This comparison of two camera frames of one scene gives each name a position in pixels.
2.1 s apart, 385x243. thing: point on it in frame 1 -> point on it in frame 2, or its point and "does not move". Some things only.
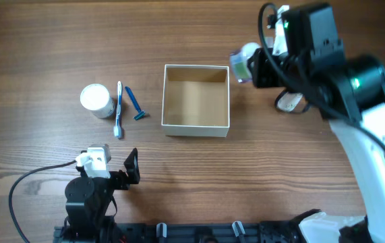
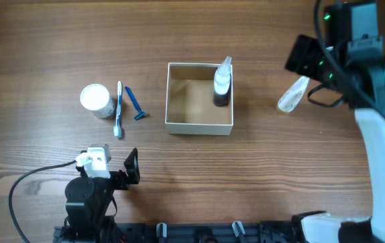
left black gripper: x=122 y=177 does not move
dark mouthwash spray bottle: x=239 y=64 -> x=221 y=89
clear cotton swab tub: x=96 y=98 does not move
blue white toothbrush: x=118 y=131 does not move
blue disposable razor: x=141 y=113 does not move
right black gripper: x=264 y=67 -> x=313 y=59
